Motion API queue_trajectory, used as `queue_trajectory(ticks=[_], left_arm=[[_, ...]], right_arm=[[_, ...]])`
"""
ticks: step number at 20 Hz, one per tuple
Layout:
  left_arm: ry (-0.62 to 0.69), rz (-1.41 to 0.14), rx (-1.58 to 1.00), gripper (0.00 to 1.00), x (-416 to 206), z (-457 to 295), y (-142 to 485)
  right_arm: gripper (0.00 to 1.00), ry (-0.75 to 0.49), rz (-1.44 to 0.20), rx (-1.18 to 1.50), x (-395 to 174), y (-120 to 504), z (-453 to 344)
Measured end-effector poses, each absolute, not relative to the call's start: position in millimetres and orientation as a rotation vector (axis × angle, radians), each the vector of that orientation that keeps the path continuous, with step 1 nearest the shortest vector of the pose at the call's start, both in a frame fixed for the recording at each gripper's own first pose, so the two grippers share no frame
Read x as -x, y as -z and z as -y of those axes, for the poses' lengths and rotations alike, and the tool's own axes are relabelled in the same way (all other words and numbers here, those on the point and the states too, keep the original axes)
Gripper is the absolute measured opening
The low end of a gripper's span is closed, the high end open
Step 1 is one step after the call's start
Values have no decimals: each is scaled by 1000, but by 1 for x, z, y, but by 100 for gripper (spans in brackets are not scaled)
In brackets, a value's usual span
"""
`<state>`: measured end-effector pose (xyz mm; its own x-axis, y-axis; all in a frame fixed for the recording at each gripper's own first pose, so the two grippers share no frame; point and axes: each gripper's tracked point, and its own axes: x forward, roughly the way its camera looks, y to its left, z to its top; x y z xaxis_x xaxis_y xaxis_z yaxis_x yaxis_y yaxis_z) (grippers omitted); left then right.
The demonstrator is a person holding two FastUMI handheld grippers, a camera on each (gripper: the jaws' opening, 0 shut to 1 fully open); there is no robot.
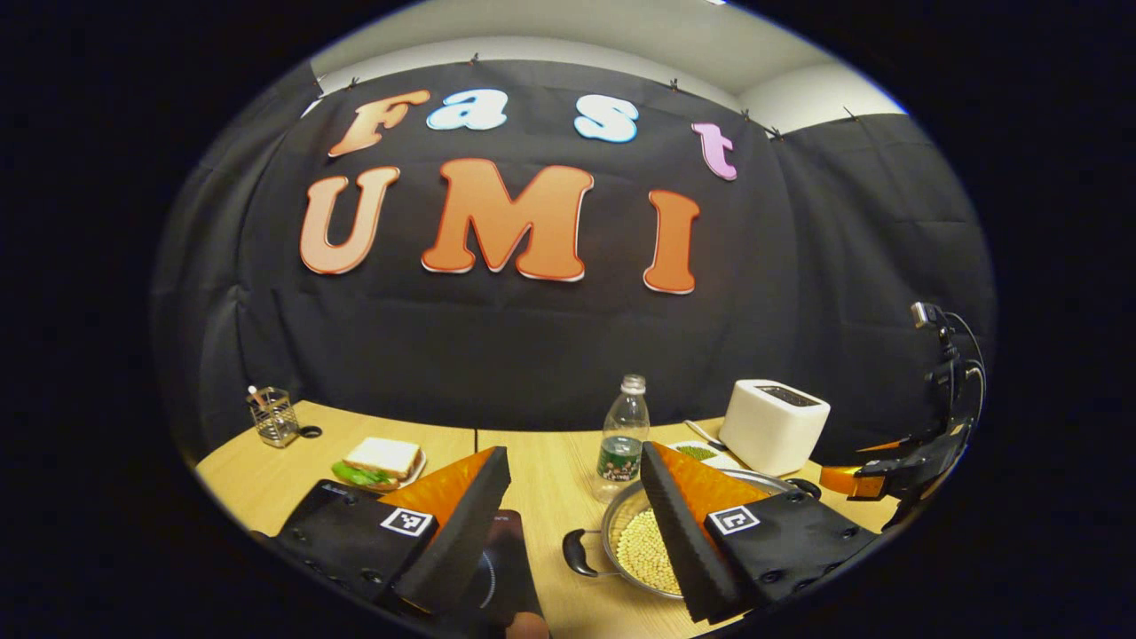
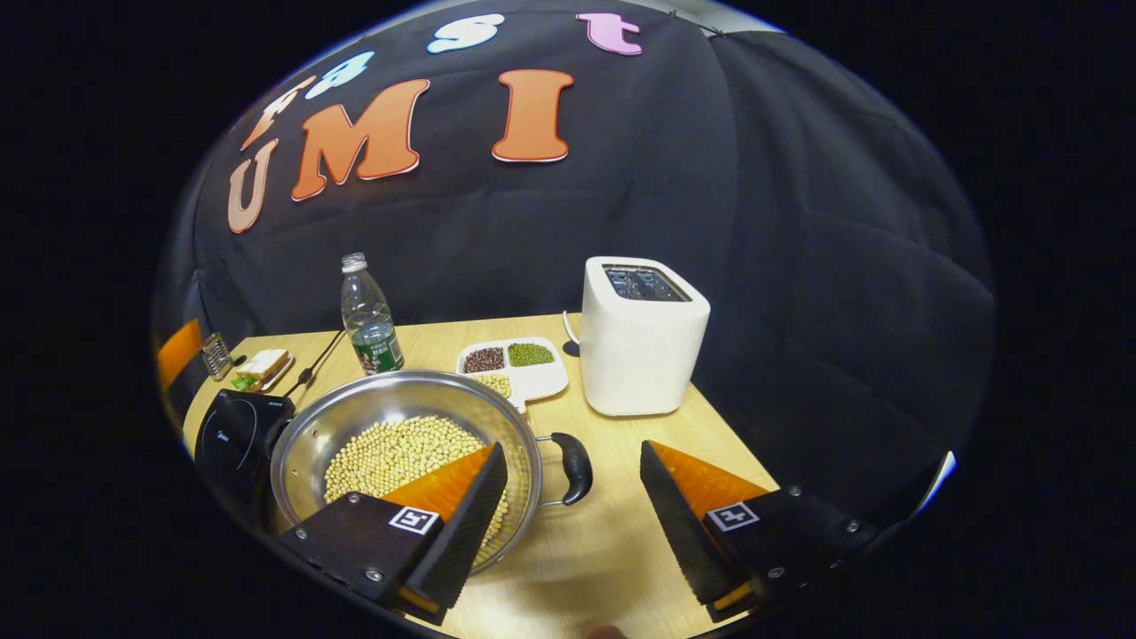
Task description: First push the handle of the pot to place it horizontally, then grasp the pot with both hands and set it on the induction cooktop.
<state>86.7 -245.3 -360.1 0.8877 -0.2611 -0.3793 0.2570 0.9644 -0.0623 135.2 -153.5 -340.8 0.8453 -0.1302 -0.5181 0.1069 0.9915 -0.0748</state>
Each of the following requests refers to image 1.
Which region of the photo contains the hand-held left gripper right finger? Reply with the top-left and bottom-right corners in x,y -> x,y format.
639,441 -> 884,624

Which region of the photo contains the metal spoon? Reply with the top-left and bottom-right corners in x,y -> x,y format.
683,419 -> 729,452

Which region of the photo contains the clear plastic water bottle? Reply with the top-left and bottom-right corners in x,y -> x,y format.
592,374 -> 651,504

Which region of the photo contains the metal wire holder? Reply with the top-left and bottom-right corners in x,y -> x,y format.
246,385 -> 301,448

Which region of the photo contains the white toaster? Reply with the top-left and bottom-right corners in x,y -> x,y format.
718,379 -> 832,477

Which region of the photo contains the black backdrop cloth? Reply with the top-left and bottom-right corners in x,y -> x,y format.
151,60 -> 997,471

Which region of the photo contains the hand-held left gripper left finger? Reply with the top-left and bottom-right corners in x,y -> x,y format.
266,446 -> 514,618

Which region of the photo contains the black induction cooktop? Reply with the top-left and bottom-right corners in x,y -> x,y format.
266,479 -> 547,638

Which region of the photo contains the sandwich with lettuce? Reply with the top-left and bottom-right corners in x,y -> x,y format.
331,436 -> 423,488

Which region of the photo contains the white divided bean plate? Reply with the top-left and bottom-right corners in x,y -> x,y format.
667,440 -> 743,471

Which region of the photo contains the steel pot with beans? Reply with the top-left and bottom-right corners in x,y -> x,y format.
562,469 -> 822,601

